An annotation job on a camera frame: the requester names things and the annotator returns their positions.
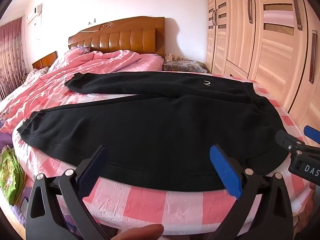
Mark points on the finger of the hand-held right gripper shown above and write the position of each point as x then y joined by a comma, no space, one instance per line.
285,138
312,133

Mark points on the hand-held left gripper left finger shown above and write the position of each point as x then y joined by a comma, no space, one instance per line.
93,166

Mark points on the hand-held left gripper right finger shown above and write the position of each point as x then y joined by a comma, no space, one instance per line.
225,170

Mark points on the black pants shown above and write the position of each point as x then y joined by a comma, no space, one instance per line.
150,130

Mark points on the person's left hand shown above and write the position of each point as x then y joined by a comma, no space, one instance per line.
140,232

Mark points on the light wooden wardrobe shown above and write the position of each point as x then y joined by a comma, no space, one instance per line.
270,62

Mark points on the pink quilt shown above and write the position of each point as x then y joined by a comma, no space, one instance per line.
62,80

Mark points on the floral pillow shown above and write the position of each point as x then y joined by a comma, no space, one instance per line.
35,73

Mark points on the nightstand with floral cloth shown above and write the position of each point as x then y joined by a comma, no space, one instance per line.
185,66

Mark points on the wooden side cabinet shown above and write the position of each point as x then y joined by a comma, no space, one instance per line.
46,60

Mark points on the small white container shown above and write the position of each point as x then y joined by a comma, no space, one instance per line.
169,57

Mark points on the wooden bed headboard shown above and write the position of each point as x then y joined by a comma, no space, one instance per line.
130,37

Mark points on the white air conditioner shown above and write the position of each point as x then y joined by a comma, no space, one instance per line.
35,13

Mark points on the wall socket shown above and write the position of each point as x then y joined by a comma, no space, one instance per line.
92,21

